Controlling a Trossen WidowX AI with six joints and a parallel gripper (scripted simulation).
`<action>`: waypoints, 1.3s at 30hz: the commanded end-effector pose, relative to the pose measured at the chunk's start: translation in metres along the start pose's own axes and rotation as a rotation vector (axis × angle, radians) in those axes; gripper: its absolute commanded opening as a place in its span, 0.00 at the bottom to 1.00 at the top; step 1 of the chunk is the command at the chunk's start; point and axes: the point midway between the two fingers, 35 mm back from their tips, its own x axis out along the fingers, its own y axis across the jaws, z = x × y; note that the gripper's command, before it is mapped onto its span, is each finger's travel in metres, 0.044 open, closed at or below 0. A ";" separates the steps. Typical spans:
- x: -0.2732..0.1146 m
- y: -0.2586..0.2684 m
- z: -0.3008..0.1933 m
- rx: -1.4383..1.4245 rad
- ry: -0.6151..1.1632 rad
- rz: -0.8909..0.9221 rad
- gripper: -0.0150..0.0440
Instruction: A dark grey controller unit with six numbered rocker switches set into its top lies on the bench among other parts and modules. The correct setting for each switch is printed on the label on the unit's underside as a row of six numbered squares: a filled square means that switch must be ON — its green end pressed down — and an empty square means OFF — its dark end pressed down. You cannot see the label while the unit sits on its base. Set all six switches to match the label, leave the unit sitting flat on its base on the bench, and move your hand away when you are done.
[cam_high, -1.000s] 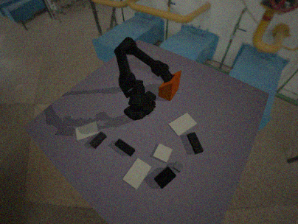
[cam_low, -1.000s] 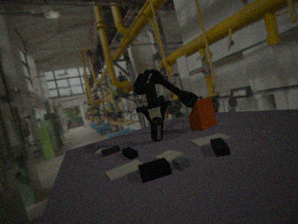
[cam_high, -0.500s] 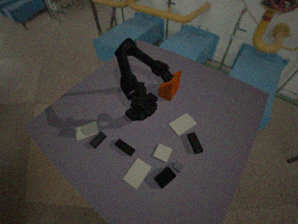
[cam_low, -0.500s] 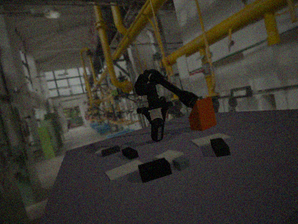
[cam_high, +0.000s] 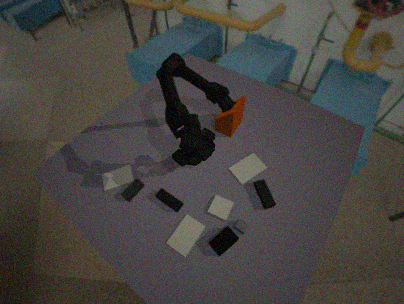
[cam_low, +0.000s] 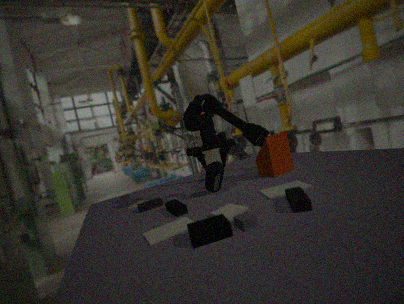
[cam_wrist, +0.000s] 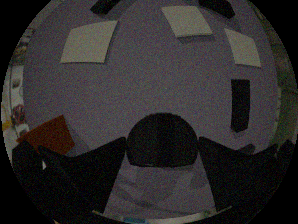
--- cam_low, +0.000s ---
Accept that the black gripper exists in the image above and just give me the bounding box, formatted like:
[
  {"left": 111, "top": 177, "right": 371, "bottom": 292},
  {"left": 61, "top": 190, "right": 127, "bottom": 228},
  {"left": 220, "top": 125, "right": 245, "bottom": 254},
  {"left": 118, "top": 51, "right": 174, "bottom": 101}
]
[{"left": 186, "top": 128, "right": 236, "bottom": 171}]

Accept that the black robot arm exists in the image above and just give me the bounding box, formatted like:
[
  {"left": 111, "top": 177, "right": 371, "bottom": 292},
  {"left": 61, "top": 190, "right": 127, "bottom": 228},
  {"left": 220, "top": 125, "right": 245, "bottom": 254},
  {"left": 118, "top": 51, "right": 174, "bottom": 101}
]
[{"left": 183, "top": 93, "right": 270, "bottom": 149}]

